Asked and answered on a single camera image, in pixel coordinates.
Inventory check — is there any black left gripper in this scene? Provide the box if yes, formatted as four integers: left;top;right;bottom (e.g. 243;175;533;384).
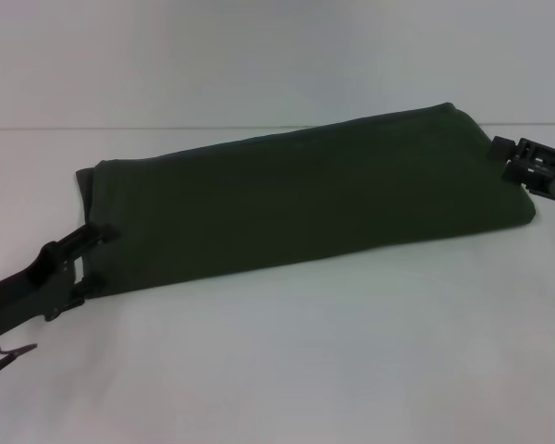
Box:
0;222;121;341

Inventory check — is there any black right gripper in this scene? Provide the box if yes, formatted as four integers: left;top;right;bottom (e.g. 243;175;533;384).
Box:
489;135;555;210

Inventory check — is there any dark green t-shirt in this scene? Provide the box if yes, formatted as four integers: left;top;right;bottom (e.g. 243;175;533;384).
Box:
75;101;537;302

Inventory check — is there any dark red cable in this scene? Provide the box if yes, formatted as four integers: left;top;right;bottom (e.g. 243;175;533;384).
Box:
0;339;39;378

